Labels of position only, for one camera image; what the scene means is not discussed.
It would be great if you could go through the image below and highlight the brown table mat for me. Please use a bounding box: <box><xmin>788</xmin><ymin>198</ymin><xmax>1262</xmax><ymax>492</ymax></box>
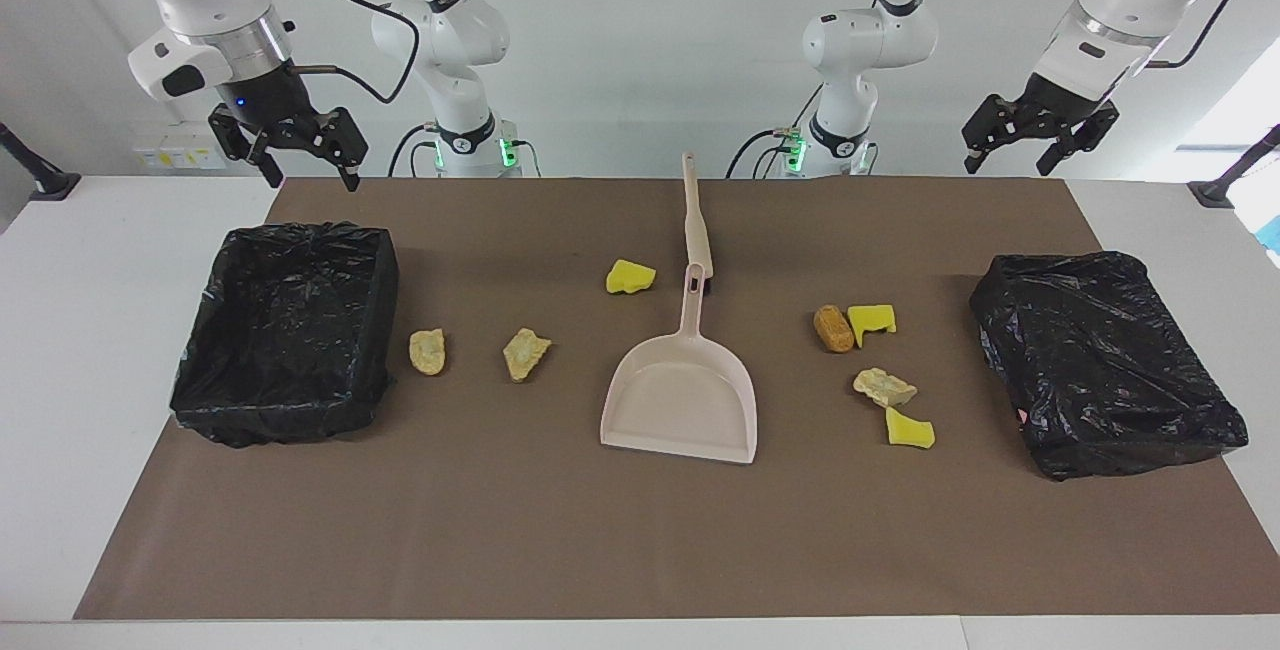
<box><xmin>73</xmin><ymin>177</ymin><xmax>1280</xmax><ymax>621</ymax></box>

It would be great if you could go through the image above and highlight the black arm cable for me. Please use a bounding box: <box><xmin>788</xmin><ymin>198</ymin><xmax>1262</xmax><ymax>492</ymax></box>
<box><xmin>1145</xmin><ymin>0</ymin><xmax>1280</xmax><ymax>71</ymax></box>
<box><xmin>255</xmin><ymin>0</ymin><xmax>421</xmax><ymax>106</ymax></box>

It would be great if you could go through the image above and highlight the yellow sponge chunk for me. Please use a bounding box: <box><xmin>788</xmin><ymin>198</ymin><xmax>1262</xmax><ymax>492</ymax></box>
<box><xmin>605</xmin><ymin>259</ymin><xmax>658</xmax><ymax>296</ymax></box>

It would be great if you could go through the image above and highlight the open bin with black bag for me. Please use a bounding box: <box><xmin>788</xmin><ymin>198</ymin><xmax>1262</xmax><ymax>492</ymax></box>
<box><xmin>168</xmin><ymin>221</ymin><xmax>401</xmax><ymax>449</ymax></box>

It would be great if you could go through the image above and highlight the black base cable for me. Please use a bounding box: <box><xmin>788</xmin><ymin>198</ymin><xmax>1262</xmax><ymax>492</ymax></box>
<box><xmin>387</xmin><ymin>123</ymin><xmax>441</xmax><ymax>178</ymax></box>
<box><xmin>725</xmin><ymin>128</ymin><xmax>801</xmax><ymax>179</ymax></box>

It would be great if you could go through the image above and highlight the beige bread slab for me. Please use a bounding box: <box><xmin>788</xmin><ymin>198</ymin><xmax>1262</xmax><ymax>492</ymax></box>
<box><xmin>502</xmin><ymin>327</ymin><xmax>553</xmax><ymax>384</ymax></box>

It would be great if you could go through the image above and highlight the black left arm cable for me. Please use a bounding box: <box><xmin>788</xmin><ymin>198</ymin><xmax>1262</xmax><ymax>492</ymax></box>
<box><xmin>1145</xmin><ymin>0</ymin><xmax>1280</xmax><ymax>71</ymax></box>

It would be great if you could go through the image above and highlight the crusty beige bread piece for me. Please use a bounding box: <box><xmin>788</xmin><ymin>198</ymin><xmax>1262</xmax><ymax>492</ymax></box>
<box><xmin>852</xmin><ymin>367</ymin><xmax>919</xmax><ymax>409</ymax></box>

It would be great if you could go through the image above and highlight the beige plastic dustpan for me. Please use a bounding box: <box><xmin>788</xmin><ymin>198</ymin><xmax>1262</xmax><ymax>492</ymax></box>
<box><xmin>600</xmin><ymin>263</ymin><xmax>758</xmax><ymax>465</ymax></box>

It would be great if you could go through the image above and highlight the large notched yellow sponge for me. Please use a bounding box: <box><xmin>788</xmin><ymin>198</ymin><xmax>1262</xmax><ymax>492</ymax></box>
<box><xmin>847</xmin><ymin>304</ymin><xmax>898</xmax><ymax>349</ymax></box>

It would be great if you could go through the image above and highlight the rounded beige bread piece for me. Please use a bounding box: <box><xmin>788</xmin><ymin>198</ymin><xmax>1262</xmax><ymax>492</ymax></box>
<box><xmin>408</xmin><ymin>328</ymin><xmax>447</xmax><ymax>377</ymax></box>

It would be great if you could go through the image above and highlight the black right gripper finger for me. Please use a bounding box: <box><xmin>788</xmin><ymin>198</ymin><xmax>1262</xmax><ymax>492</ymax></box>
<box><xmin>208</xmin><ymin>105</ymin><xmax>285</xmax><ymax>189</ymax></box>
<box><xmin>290</xmin><ymin>108</ymin><xmax>366</xmax><ymax>193</ymax></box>

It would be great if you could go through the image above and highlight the small yellow sponge wedge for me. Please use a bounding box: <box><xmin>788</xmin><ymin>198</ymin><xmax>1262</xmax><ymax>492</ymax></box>
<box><xmin>885</xmin><ymin>406</ymin><xmax>937</xmax><ymax>450</ymax></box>

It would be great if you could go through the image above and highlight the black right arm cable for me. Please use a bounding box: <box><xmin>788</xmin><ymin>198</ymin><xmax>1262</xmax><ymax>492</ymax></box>
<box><xmin>255</xmin><ymin>0</ymin><xmax>421</xmax><ymax>106</ymax></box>

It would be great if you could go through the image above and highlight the brown fried croquette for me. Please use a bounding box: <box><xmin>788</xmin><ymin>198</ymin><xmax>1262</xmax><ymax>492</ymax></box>
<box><xmin>813</xmin><ymin>304</ymin><xmax>856</xmax><ymax>354</ymax></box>

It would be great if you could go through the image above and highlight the black bag wrapped bin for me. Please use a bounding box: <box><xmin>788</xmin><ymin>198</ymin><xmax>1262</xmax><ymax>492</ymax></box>
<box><xmin>968</xmin><ymin>250</ymin><xmax>1250</xmax><ymax>482</ymax></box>

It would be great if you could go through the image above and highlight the white wall socket box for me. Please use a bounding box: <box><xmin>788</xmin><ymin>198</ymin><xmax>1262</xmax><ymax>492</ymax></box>
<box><xmin>133</xmin><ymin>120</ymin><xmax>229</xmax><ymax>171</ymax></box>

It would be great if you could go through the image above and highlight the beige brush with black bristles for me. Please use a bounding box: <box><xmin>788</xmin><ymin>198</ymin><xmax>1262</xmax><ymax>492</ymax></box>
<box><xmin>682</xmin><ymin>152</ymin><xmax>716</xmax><ymax>296</ymax></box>

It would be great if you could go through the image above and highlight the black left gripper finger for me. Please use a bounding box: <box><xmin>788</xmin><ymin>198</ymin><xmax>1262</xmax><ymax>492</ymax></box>
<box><xmin>1037</xmin><ymin>102</ymin><xmax>1119</xmax><ymax>177</ymax></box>
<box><xmin>962</xmin><ymin>95</ymin><xmax>1021</xmax><ymax>174</ymax></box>

